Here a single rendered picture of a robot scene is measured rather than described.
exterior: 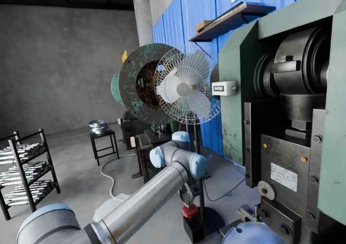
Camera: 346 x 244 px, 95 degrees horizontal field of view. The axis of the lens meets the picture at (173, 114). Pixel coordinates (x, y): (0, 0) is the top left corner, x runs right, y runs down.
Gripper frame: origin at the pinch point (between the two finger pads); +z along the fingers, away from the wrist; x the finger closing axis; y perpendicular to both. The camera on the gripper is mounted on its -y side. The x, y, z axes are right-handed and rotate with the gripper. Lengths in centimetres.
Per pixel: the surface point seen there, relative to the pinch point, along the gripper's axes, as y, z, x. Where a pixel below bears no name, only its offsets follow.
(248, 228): -21.2, -0.5, -14.2
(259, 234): -24.9, -0.6, -15.4
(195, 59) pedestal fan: 39, -71, -32
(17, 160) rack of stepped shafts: 151, 6, 128
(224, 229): -11.9, 7.1, -10.0
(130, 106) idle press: 99, -39, 9
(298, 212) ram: -37.1, -20.7, -14.6
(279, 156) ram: -31.8, -34.2, -14.5
